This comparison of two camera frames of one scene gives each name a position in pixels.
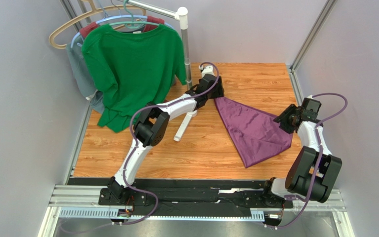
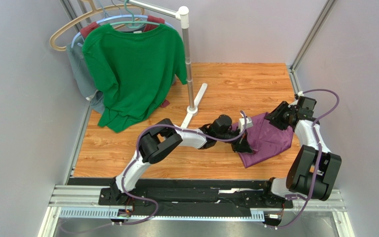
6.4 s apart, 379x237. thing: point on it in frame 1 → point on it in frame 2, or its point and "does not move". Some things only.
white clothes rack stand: [181, 15] does not move
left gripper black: [219, 91] → [242, 144]
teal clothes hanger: [132, 24] does not move
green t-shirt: [136, 69] does not move
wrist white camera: [208, 69] → [242, 123]
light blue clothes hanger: [117, 18] does not move
